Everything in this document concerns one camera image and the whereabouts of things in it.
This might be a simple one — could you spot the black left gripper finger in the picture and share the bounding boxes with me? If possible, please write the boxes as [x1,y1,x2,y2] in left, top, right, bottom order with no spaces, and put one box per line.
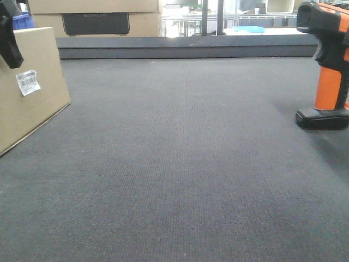
[1,1,23,69]

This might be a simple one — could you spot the brown cardboard package box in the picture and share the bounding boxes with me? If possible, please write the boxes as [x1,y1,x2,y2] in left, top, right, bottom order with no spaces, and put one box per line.
[1,27,71,154]

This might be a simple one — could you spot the orange black scanner gun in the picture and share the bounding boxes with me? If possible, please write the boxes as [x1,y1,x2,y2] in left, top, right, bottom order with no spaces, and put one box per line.
[295,1,348,130]

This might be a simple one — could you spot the upper stacked cardboard box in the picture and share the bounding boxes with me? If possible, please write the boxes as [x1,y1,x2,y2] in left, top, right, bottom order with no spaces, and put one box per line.
[28,0,161,14]

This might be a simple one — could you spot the large cardboard box black print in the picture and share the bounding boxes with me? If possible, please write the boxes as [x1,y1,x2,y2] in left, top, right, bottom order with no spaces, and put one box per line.
[33,13,162,38]

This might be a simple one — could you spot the beige open box background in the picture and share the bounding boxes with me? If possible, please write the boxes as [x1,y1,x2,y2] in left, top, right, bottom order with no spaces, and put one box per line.
[266,0,294,14]

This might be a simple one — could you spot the blue plastic crate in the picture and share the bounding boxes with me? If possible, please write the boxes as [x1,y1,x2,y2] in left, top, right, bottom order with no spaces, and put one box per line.
[13,11,35,30]

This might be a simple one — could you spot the white barcode label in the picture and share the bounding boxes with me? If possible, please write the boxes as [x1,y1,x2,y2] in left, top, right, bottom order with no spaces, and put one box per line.
[16,70,41,96]

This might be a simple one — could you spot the white metal shelving rack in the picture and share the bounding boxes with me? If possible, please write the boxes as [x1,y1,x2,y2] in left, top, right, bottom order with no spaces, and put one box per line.
[161,14,298,38]

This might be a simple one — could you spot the light blue tray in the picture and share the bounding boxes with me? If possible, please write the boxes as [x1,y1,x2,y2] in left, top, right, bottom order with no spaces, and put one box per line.
[232,26,266,34]

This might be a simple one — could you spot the dark grey raised ledge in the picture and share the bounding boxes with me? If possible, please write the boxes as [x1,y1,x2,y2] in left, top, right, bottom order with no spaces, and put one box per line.
[56,34,317,59]

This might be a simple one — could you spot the black vertical post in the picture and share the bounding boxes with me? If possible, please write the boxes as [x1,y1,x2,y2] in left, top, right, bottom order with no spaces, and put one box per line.
[201,0,208,36]
[216,0,224,36]

